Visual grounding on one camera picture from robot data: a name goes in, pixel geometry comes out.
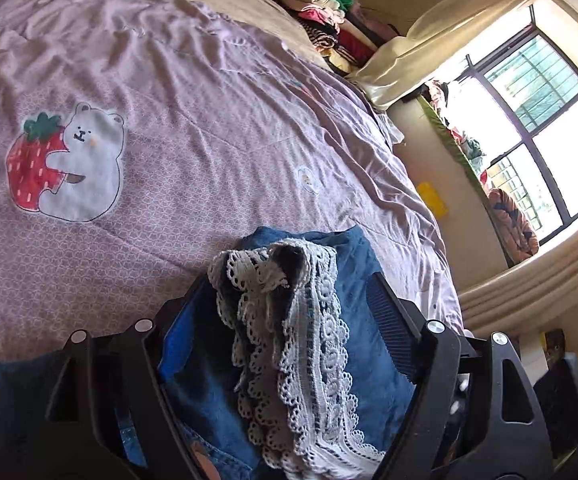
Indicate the pink patterned bed quilt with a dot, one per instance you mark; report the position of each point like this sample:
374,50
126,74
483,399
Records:
139,138

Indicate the black framed window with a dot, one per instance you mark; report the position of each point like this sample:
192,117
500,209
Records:
518,96

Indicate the pile of folded clothes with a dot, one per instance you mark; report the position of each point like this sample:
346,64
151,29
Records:
341,31

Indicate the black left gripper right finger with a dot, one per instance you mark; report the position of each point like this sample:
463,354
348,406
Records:
473,414

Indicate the yellow box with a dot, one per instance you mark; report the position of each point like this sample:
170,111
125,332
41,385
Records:
432,199

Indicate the blue denim pants lace trim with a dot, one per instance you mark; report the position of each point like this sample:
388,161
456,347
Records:
283,375

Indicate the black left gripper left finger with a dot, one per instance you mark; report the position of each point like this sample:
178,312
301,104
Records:
109,417

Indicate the orange patterned cloth on sill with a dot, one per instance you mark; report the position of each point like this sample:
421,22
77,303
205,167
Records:
518,237

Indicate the cream curtain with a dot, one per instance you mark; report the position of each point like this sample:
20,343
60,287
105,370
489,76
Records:
400,65

